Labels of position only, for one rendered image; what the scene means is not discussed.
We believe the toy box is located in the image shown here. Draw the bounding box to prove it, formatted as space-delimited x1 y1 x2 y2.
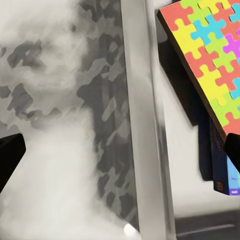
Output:
121 0 240 240

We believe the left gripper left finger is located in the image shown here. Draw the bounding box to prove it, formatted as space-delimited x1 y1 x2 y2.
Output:
0 133 26 193

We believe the jigsaw puzzle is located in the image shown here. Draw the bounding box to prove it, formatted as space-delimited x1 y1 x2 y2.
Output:
156 0 240 142

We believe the board game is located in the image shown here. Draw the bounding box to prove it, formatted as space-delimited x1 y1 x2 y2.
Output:
209 115 240 196

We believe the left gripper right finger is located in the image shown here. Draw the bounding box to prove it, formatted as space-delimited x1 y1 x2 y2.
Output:
224 133 240 173

